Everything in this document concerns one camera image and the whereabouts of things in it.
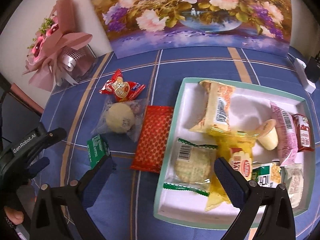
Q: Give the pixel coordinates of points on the person's left hand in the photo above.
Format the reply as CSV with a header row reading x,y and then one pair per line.
x,y
16,217

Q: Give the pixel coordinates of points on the round rice cracker green packet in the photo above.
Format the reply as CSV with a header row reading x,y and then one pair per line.
x,y
191,167

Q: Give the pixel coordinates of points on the dark red small packet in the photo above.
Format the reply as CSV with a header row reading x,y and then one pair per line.
x,y
303,132

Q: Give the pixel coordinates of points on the flower painting canvas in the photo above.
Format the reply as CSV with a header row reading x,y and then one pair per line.
x,y
139,26

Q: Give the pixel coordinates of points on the cream white snack packet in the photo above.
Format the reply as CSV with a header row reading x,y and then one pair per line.
x,y
294,182

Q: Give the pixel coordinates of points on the white tray teal rim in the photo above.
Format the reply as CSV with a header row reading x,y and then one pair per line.
x,y
250,107

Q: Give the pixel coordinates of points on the round white bun clear packet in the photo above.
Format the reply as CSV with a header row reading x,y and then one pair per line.
x,y
122,118

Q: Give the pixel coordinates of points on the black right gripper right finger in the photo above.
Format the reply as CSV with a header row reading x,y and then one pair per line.
x,y
277,221

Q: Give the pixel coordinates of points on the blue plaid tablecloth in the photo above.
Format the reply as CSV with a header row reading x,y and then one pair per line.
x,y
124,208

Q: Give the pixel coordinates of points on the small pudding cup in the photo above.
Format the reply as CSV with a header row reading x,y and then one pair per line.
x,y
267,135

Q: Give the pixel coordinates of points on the dark green snack packet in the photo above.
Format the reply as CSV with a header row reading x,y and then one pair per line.
x,y
97,148

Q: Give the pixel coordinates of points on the beige orange cake packet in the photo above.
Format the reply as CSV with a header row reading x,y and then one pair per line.
x,y
216,112

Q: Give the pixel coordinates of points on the red cartoon snack packet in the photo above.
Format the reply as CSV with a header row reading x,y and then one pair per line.
x,y
122,90

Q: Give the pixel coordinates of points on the pink flower bouquet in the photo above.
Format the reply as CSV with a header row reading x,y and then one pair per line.
x,y
58,50

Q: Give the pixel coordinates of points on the dark cabinet doors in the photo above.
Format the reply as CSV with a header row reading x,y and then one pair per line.
x,y
17,119

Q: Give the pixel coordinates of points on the red checkered snack packet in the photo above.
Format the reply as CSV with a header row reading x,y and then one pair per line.
x,y
153,139

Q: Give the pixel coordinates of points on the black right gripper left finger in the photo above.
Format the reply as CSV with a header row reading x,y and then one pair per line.
x,y
48,221

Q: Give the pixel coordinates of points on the green white packet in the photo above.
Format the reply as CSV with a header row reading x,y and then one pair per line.
x,y
267,175

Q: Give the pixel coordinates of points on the pink snack packet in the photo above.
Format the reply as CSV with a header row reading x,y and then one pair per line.
x,y
287,147

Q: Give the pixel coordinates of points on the yellow soft bread packet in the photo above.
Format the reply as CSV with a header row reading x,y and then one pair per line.
x,y
236,148

